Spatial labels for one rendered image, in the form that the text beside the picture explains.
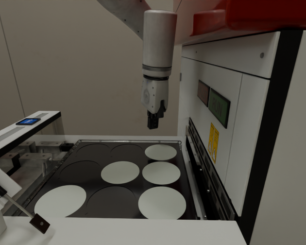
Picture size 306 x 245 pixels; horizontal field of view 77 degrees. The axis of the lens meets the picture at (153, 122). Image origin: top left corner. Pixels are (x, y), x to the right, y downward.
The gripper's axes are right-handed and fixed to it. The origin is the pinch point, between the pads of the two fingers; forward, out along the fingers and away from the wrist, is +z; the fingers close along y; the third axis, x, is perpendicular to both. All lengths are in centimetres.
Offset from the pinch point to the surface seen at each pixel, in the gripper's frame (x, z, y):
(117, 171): -15.2, 6.7, 10.6
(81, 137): -19.7, 20.8, -32.7
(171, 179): -4.1, 5.4, 19.7
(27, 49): -51, 9, -229
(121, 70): 44, 24, -170
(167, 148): 3.3, 7.4, 5.4
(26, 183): -37.1, 9.8, 2.7
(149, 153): -3.8, 7.3, 6.1
